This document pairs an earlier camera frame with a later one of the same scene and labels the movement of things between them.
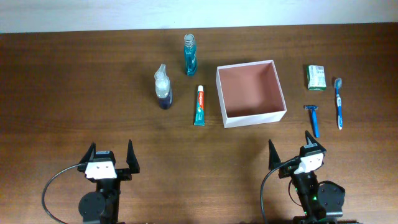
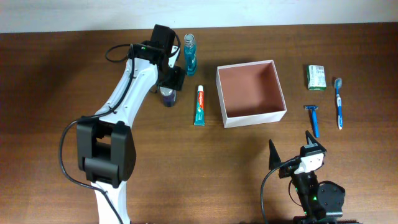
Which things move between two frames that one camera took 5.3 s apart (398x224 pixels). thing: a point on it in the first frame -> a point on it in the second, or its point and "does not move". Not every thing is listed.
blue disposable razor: [314, 109] does not move
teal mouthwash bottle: [190, 54] does not move
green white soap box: [316, 81] does not move
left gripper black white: [132, 168] -> [177, 80]
